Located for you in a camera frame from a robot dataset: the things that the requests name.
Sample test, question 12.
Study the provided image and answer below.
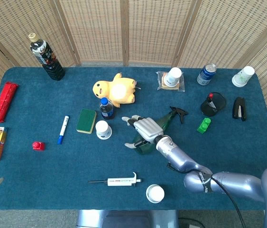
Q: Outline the white lab pipette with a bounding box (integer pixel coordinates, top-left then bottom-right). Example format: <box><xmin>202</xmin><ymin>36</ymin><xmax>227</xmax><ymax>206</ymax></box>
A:
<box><xmin>87</xmin><ymin>171</ymin><xmax>142</xmax><ymax>187</ymax></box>

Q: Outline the small blue-capped cola bottle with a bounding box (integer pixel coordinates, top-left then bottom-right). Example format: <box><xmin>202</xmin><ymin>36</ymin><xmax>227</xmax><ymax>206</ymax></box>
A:
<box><xmin>99</xmin><ymin>97</ymin><xmax>115</xmax><ymax>120</ymax></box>

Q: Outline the green-print paper cup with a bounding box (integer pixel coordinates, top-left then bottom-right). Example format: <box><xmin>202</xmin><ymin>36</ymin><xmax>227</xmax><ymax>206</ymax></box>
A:
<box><xmin>231</xmin><ymin>66</ymin><xmax>256</xmax><ymax>88</ymax></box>

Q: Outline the black stapler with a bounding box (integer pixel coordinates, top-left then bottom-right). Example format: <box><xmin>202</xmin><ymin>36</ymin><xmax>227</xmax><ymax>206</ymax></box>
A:
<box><xmin>232</xmin><ymin>96</ymin><xmax>247</xmax><ymax>122</ymax></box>

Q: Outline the red toy block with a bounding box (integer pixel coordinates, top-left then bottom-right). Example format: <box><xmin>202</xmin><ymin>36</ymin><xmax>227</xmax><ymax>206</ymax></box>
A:
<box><xmin>32</xmin><ymin>141</ymin><xmax>46</xmax><ymax>151</ymax></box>

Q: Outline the bamboo folding screen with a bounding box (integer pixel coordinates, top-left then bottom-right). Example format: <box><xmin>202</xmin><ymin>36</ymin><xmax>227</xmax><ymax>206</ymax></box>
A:
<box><xmin>0</xmin><ymin>0</ymin><xmax>267</xmax><ymax>129</ymax></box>

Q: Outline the green spray bottle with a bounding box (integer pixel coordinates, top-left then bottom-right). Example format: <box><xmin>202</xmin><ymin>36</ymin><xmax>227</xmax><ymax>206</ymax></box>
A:
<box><xmin>133</xmin><ymin>106</ymin><xmax>188</xmax><ymax>155</ymax></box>

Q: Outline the green toy block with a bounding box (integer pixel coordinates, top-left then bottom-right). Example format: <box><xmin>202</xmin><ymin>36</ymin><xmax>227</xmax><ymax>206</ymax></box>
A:
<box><xmin>196</xmin><ymin>117</ymin><xmax>212</xmax><ymax>134</ymax></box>

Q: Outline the blue whiteboard marker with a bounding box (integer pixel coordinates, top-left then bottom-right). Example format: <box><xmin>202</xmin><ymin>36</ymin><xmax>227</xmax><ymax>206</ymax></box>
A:
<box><xmin>57</xmin><ymin>115</ymin><xmax>70</xmax><ymax>145</ymax></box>

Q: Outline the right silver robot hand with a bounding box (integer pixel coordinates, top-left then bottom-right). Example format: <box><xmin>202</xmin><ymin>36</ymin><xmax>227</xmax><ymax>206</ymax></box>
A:
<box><xmin>121</xmin><ymin>114</ymin><xmax>165</xmax><ymax>150</ymax></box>

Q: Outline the red snack package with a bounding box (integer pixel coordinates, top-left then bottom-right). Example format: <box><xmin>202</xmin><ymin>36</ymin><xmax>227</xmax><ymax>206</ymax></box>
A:
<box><xmin>0</xmin><ymin>81</ymin><xmax>19</xmax><ymax>124</ymax></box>

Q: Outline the green and yellow sponge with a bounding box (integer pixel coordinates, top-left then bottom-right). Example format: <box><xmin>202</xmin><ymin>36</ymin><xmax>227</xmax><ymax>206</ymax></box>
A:
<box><xmin>75</xmin><ymin>108</ymin><xmax>98</xmax><ymax>134</ymax></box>

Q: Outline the large dark tea bottle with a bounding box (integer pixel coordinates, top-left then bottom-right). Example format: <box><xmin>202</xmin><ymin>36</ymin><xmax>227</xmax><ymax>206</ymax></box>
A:
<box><xmin>28</xmin><ymin>32</ymin><xmax>65</xmax><ymax>81</ymax></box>

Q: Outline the silver-blue robot base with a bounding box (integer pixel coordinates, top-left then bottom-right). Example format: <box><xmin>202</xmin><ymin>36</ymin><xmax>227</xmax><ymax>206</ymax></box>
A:
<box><xmin>75</xmin><ymin>209</ymin><xmax>179</xmax><ymax>228</ymax></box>

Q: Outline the yellow plush duck toy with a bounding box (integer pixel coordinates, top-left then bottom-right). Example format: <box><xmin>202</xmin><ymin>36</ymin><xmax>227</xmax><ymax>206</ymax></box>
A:
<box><xmin>92</xmin><ymin>72</ymin><xmax>141</xmax><ymax>108</ymax></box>

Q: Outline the red-capped marker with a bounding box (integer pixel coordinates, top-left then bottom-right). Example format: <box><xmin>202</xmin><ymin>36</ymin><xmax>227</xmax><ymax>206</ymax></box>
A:
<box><xmin>208</xmin><ymin>93</ymin><xmax>218</xmax><ymax>110</ymax></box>

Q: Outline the blue drink can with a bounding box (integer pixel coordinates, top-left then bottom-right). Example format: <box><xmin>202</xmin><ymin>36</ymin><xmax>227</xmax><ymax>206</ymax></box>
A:
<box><xmin>196</xmin><ymin>63</ymin><xmax>217</xmax><ymax>86</ymax></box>

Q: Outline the blue-flower paper cup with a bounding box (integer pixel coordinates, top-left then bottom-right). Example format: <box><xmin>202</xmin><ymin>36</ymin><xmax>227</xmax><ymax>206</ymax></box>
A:
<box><xmin>95</xmin><ymin>120</ymin><xmax>113</xmax><ymax>140</ymax></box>
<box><xmin>165</xmin><ymin>66</ymin><xmax>183</xmax><ymax>86</ymax></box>
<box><xmin>146</xmin><ymin>184</ymin><xmax>165</xmax><ymax>204</ymax></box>

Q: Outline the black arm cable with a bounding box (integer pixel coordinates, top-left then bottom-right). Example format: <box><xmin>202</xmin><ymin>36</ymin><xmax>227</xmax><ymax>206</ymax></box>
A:
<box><xmin>166</xmin><ymin>162</ymin><xmax>247</xmax><ymax>228</ymax></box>

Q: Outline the blue table cloth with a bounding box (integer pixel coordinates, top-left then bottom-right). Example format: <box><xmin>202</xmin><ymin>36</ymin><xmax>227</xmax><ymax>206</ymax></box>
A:
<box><xmin>0</xmin><ymin>66</ymin><xmax>267</xmax><ymax>211</ymax></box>

